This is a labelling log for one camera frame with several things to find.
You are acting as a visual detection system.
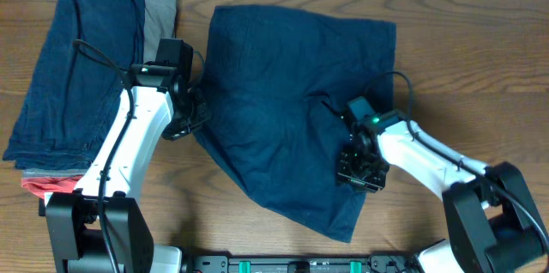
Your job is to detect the navy blue shorts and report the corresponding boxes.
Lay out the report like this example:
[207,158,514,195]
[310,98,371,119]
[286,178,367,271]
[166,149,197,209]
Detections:
[195,5,396,243]

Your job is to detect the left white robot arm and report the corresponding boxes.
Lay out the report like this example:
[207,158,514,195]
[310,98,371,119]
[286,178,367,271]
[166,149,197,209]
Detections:
[45,39,210,272]

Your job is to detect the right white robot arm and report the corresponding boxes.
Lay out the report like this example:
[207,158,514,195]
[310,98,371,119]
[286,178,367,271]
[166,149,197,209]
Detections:
[336,97,548,273]

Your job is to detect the folded grey garment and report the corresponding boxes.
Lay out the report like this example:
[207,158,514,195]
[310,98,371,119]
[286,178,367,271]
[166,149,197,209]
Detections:
[22,0,178,179]

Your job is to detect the folded navy jeans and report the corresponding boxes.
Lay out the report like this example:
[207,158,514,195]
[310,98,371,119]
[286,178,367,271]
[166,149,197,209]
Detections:
[2,0,147,171]

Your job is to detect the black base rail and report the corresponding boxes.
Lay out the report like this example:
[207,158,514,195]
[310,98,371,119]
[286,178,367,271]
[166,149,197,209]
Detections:
[179,255,423,273]

